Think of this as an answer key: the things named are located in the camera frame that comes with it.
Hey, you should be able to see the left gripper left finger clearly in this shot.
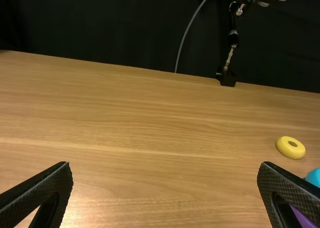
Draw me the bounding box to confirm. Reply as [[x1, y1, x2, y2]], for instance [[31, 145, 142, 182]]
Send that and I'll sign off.
[[0, 161, 73, 228]]

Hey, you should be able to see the light blue ring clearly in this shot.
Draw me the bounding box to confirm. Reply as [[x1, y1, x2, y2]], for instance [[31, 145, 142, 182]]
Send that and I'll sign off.
[[303, 167, 320, 188]]

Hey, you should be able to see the grey cable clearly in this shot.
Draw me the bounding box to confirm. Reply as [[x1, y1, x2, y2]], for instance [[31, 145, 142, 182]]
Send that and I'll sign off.
[[174, 0, 223, 74]]

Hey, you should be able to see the yellow ring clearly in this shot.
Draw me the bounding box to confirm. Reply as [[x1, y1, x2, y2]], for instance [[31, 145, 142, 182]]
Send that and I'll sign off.
[[275, 136, 306, 160]]

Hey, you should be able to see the purple ring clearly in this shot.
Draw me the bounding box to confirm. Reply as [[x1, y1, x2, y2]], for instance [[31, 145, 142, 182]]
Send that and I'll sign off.
[[289, 204, 317, 228]]

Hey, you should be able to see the black clamp stand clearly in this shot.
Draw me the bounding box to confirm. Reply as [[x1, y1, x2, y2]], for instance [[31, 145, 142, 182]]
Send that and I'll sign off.
[[216, 0, 253, 88]]

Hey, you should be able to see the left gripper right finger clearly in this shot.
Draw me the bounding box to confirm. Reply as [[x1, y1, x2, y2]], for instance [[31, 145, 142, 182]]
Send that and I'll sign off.
[[256, 161, 320, 228]]

